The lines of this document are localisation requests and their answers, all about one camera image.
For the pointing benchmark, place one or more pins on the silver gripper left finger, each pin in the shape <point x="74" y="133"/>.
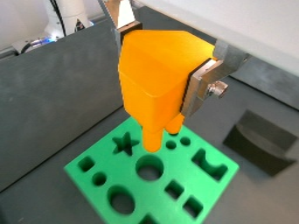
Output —
<point x="122" y="16"/>

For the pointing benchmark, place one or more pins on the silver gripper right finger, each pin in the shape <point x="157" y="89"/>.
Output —
<point x="205" y="81"/>

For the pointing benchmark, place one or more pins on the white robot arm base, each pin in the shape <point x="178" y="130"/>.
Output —
<point x="67" y="18"/>

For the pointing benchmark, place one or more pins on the black curved foam block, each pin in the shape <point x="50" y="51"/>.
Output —
<point x="262" y="143"/>

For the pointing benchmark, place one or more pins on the green shape sorter board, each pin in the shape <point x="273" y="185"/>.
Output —
<point x="137" y="187"/>

